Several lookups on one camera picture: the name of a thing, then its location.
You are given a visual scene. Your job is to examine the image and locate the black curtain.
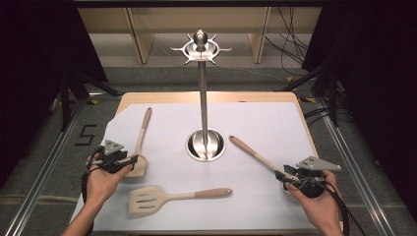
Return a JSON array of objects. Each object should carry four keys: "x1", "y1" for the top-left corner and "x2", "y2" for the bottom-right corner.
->
[
  {"x1": 301, "y1": 0, "x2": 417, "y2": 217},
  {"x1": 0, "y1": 0, "x2": 109, "y2": 191}
]

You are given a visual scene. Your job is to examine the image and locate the metal utensil stand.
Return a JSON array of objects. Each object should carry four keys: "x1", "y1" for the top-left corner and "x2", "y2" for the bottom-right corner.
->
[{"x1": 170, "y1": 29, "x2": 232, "y2": 163}]

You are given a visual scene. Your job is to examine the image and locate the beige silicone spoon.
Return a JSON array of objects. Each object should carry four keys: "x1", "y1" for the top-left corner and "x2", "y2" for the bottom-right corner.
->
[{"x1": 126, "y1": 106, "x2": 153, "y2": 178}]

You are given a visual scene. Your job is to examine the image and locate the bundle of black floor cables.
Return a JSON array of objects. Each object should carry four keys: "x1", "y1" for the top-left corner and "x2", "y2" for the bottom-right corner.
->
[{"x1": 265, "y1": 7, "x2": 316, "y2": 77}]

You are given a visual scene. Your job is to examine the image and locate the light wooden shelf unit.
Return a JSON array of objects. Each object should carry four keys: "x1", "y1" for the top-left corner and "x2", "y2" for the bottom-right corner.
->
[{"x1": 78, "y1": 7, "x2": 323, "y2": 65}]

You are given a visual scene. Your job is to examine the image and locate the person's right hand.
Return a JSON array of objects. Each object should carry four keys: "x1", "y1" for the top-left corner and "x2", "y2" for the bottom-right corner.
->
[{"x1": 284, "y1": 170, "x2": 344, "y2": 227}]

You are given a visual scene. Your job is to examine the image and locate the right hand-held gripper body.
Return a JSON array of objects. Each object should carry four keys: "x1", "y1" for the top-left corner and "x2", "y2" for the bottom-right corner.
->
[{"x1": 295, "y1": 155, "x2": 342, "y2": 199}]

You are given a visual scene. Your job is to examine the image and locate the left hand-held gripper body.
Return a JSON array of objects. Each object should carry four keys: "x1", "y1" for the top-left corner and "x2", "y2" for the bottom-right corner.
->
[{"x1": 88, "y1": 139, "x2": 130, "y2": 174}]

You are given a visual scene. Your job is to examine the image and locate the aluminium floor rail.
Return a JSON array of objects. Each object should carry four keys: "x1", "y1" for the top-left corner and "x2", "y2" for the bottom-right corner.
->
[
  {"x1": 3, "y1": 97, "x2": 87, "y2": 236},
  {"x1": 316, "y1": 97, "x2": 407, "y2": 236}
]

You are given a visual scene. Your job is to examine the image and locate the black cables beside table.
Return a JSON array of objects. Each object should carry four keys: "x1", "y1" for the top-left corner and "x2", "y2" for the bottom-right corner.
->
[{"x1": 303, "y1": 104, "x2": 332, "y2": 128}]

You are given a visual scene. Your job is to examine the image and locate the thin white floor cable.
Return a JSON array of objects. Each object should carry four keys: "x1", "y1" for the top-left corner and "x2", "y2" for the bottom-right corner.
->
[{"x1": 212, "y1": 64, "x2": 289, "y2": 84}]

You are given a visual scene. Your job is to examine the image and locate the white paper sheet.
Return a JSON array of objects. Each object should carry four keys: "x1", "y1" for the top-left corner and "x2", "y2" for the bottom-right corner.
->
[{"x1": 70, "y1": 101, "x2": 342, "y2": 232}]

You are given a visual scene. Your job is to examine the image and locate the black tripod stand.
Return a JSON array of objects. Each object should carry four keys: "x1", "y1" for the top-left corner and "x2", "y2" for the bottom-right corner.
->
[
  {"x1": 58, "y1": 70, "x2": 122, "y2": 132},
  {"x1": 274, "y1": 65, "x2": 340, "y2": 127}
]

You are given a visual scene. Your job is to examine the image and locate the person's left hand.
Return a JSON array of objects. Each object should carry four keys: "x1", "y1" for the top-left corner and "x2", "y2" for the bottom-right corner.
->
[{"x1": 86, "y1": 156, "x2": 134, "y2": 206}]

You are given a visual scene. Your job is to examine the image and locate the beige slotted silicone turner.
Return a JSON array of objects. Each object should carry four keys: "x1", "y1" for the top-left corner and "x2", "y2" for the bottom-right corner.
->
[{"x1": 128, "y1": 186, "x2": 233, "y2": 216}]

